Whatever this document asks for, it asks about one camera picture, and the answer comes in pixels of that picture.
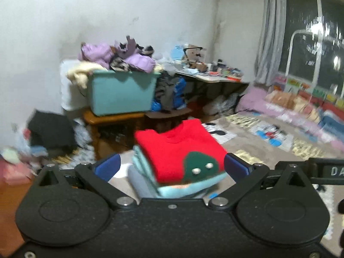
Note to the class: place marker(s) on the red knit sweater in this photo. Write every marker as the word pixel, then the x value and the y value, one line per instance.
pixel 190 136

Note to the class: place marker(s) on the dark low desk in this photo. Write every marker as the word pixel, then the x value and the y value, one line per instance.
pixel 201 90

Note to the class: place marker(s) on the light blue folded clothes stack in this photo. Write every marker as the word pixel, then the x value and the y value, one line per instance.
pixel 159 175

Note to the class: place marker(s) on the blue folded quilt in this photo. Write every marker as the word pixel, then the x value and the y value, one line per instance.
pixel 331 123

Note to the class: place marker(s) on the black bag on floor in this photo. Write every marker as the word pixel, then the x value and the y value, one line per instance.
pixel 52 131

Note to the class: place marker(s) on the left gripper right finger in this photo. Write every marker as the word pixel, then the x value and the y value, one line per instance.
pixel 247 179

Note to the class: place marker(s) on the purple puffer jacket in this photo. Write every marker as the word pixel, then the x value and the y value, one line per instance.
pixel 121 57

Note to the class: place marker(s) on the teal plastic storage bin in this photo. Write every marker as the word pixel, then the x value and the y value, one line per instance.
pixel 112 92

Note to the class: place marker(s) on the wooden low table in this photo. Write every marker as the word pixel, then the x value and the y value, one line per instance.
pixel 115 133

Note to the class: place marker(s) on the cardboard box on desk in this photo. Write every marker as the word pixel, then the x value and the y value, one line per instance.
pixel 194 55

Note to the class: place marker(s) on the dark window with frame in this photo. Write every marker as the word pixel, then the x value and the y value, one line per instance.
pixel 313 43

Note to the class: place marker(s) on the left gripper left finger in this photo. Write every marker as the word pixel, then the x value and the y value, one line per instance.
pixel 95 177

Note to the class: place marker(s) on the cream fluffy garment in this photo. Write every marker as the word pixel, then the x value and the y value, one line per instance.
pixel 79 74

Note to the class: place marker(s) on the colourful alphabet foam mat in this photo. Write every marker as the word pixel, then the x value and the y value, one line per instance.
pixel 316 95

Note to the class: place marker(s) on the grey window curtain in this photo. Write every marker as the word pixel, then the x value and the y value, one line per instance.
pixel 271 41

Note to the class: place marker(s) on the beige cartoon pillow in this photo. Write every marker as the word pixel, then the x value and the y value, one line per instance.
pixel 294 103

